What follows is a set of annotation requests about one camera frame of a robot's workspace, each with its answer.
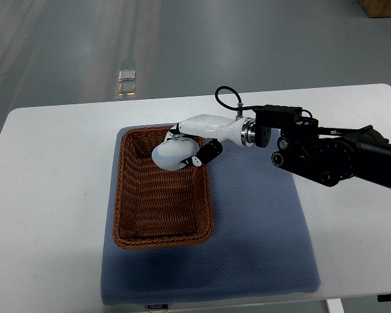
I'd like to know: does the blue fabric mat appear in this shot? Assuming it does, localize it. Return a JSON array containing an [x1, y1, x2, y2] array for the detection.
[[100, 142, 321, 305]]

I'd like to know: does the white table leg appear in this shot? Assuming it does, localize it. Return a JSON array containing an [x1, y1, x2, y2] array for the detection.
[[326, 299, 345, 313]]

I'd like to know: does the metal floor plate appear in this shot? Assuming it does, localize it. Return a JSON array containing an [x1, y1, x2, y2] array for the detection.
[[118, 82, 136, 97], [118, 69, 136, 82]]

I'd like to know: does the light blue plush toy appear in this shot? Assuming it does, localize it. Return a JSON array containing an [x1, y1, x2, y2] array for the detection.
[[151, 137, 199, 171]]

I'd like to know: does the black table bracket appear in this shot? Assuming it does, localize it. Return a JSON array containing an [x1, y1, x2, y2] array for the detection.
[[377, 294, 391, 303]]

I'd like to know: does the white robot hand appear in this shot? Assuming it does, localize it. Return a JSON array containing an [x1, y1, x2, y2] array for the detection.
[[164, 114, 255, 167]]

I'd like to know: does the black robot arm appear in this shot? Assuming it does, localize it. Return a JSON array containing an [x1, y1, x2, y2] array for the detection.
[[156, 104, 391, 189]]

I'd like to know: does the wooden box corner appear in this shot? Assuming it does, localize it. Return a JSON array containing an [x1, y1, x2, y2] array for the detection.
[[358, 0, 391, 18]]

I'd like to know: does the brown wicker basket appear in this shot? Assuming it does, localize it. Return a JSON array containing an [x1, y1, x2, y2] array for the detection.
[[109, 126, 214, 250]]

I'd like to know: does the upper metal floor plate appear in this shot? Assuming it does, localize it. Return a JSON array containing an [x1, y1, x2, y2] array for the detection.
[[118, 69, 136, 82]]

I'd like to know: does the black looped cable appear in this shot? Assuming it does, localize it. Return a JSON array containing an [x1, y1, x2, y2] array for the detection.
[[214, 85, 245, 120]]

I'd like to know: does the lower metal floor plate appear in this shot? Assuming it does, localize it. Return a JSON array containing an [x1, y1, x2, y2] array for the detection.
[[118, 82, 136, 97]]

